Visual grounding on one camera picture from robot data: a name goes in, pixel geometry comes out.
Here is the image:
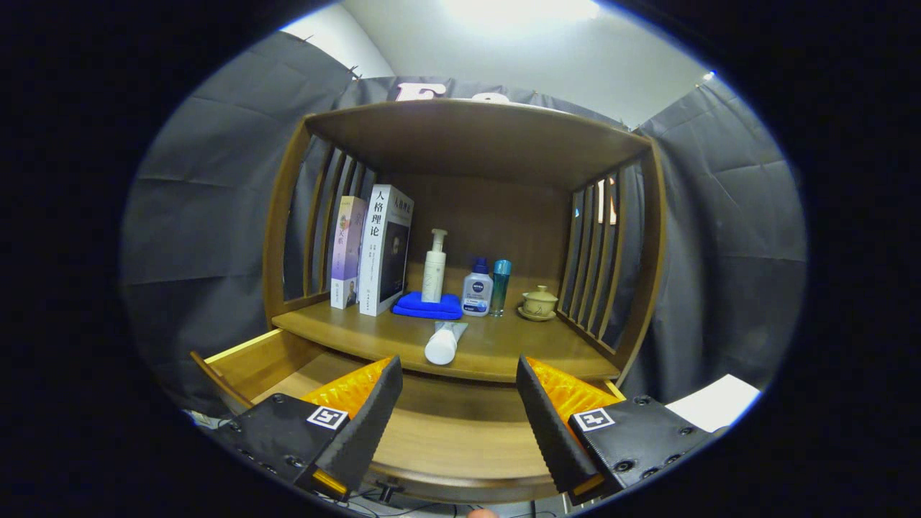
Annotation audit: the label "black cables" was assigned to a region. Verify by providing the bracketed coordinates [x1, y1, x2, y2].
[345, 493, 562, 518]

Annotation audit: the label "purple book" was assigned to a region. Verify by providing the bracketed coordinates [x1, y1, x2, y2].
[330, 196, 368, 310]

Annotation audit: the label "wooden countertop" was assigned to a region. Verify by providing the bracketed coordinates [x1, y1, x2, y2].
[272, 299, 621, 383]

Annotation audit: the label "blue folded cloth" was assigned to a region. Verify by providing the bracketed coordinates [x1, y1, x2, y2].
[391, 291, 463, 320]

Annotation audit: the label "white table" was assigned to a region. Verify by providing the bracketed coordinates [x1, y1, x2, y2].
[666, 374, 762, 434]

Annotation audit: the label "yellow lidded teacup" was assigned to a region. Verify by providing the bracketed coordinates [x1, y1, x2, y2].
[517, 285, 559, 322]

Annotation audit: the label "white book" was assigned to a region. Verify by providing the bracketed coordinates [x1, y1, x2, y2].
[358, 184, 415, 317]

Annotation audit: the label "black backdrop cloth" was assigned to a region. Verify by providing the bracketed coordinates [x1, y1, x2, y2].
[119, 29, 807, 418]

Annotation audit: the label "wooden cabinet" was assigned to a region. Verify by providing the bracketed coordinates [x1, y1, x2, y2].
[263, 97, 666, 383]

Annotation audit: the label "white pump bottle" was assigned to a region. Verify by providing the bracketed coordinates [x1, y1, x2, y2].
[421, 229, 448, 304]

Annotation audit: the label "white cream tube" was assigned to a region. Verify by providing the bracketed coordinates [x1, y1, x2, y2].
[424, 321, 468, 366]

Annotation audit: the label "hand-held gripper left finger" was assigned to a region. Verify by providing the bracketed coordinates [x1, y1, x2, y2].
[209, 355, 404, 502]

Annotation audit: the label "white bottle with blue cap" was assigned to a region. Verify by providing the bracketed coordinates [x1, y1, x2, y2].
[461, 258, 494, 317]

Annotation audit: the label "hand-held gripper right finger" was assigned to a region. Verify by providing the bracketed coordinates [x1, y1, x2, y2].
[515, 354, 720, 506]

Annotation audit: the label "teal bottle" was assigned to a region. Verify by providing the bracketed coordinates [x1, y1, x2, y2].
[490, 260, 512, 317]

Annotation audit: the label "wooden drawer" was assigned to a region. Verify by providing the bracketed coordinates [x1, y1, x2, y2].
[189, 329, 627, 504]

